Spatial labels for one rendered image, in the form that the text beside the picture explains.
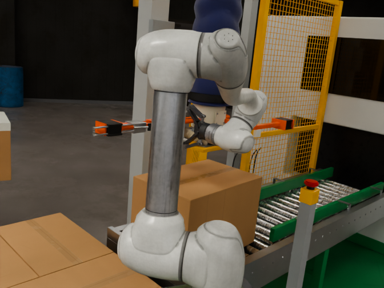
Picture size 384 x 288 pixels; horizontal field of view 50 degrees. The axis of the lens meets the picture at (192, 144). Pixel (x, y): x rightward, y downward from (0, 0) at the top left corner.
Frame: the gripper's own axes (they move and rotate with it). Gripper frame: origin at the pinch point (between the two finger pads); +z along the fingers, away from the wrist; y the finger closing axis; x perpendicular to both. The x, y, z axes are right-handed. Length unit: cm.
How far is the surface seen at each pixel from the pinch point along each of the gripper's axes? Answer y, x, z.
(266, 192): 66, 119, 25
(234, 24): -47, 25, -6
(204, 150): 11.6, 9.3, -9.1
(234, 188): 33.5, 29.6, -14.1
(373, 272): 127, 187, -40
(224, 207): 41.8, 22.9, -14.5
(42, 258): 72, -47, 40
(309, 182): 23, 45, -46
